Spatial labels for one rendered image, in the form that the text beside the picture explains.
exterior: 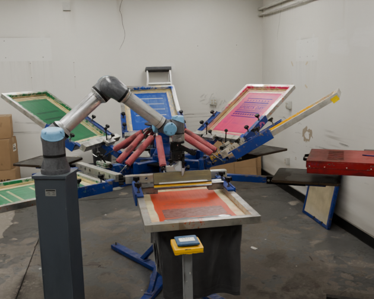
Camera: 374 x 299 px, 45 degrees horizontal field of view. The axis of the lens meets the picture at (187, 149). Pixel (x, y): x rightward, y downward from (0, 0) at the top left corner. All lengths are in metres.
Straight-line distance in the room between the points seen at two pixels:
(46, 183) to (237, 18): 5.20
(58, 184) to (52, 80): 4.51
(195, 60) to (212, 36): 0.44
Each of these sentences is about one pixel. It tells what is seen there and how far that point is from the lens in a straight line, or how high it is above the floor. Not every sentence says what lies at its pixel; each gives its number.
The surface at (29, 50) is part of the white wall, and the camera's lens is 6.86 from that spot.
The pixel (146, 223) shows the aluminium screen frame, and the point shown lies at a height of 0.99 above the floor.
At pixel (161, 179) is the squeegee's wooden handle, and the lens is 2.73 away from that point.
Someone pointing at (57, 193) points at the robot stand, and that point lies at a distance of 2.42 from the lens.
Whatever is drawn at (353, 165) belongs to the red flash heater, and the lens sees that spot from 3.10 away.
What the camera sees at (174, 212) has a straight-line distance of 2.47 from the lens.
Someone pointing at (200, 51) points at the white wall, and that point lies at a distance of 6.94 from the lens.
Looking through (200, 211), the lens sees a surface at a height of 0.96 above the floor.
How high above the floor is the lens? 1.72
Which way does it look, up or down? 10 degrees down
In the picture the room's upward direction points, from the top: 1 degrees counter-clockwise
